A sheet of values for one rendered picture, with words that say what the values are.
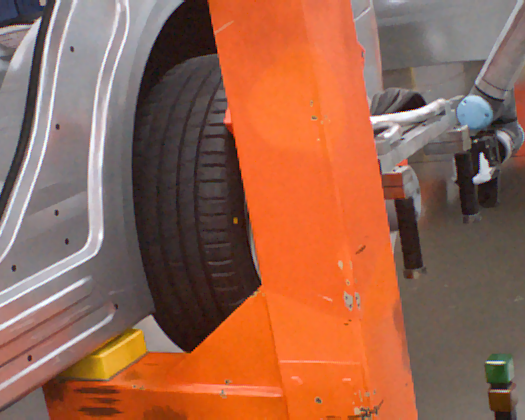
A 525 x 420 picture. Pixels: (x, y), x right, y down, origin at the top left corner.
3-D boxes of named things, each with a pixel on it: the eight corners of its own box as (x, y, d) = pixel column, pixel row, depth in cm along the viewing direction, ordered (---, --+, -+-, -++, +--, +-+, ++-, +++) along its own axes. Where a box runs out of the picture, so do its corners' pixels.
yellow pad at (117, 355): (93, 350, 212) (88, 327, 211) (150, 352, 204) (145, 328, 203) (50, 378, 201) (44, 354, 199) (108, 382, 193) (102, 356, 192)
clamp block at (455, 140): (431, 150, 227) (428, 125, 226) (472, 147, 222) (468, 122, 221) (423, 156, 223) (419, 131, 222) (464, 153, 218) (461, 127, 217)
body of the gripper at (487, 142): (455, 142, 230) (472, 130, 240) (461, 181, 232) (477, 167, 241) (489, 139, 226) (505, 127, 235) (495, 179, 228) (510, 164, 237)
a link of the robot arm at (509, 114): (501, 78, 235) (507, 127, 237) (516, 69, 244) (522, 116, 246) (467, 81, 239) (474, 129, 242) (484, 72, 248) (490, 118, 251)
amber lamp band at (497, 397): (496, 401, 180) (493, 380, 179) (519, 402, 177) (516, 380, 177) (489, 412, 176) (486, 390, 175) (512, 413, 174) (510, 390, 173)
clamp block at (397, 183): (370, 194, 199) (365, 166, 198) (415, 191, 195) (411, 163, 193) (359, 201, 195) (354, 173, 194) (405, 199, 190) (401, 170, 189)
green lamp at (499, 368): (492, 374, 178) (489, 352, 178) (516, 375, 176) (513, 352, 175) (485, 384, 175) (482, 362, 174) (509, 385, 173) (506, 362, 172)
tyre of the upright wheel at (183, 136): (138, 395, 211) (296, 327, 267) (241, 401, 198) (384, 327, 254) (102, 56, 206) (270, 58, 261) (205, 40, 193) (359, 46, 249)
